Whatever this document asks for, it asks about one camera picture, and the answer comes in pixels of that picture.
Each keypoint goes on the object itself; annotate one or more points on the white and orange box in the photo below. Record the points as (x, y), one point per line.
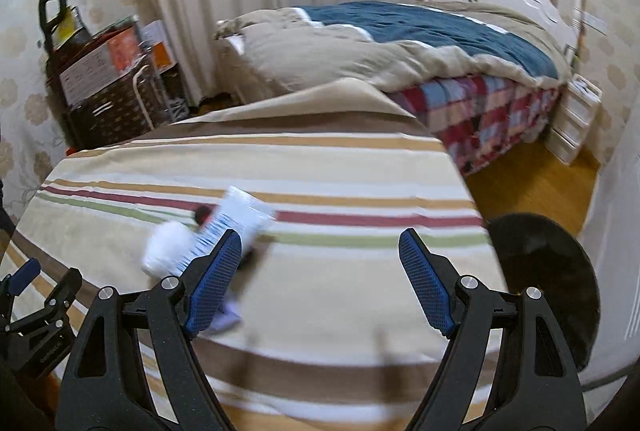
(157, 46)

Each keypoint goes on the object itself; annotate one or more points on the purple wrapper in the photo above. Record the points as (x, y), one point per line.
(227, 318)

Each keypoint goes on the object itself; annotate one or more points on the white plastic drawer unit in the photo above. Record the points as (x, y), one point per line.
(572, 121)

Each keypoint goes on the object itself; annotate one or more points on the striped tablecloth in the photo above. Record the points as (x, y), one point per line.
(325, 171)

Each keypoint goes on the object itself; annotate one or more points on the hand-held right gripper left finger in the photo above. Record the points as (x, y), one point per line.
(215, 281)

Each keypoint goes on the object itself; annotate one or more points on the white metal rack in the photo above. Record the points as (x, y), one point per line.
(162, 96)

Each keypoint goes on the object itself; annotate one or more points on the plaid bed sheet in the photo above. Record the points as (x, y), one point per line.
(480, 111)

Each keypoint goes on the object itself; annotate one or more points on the small dark item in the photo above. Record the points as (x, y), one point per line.
(202, 215)

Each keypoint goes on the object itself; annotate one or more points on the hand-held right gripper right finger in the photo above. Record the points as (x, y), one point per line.
(425, 286)

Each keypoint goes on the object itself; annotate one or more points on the white wardrobe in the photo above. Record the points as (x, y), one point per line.
(617, 236)

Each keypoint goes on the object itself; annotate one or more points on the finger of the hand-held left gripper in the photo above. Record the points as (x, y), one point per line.
(25, 275)
(62, 291)

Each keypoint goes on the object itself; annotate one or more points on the brown woven basket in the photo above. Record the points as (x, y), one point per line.
(110, 111)

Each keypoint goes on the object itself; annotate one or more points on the white squeeze tube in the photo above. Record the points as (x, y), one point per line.
(235, 211)

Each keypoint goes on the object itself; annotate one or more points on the black-lined trash bin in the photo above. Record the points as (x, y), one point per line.
(545, 286)

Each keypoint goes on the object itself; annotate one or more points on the white wall outlet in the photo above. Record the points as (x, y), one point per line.
(596, 23)

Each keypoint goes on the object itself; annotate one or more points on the blue and beige duvet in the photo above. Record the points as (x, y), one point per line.
(400, 41)

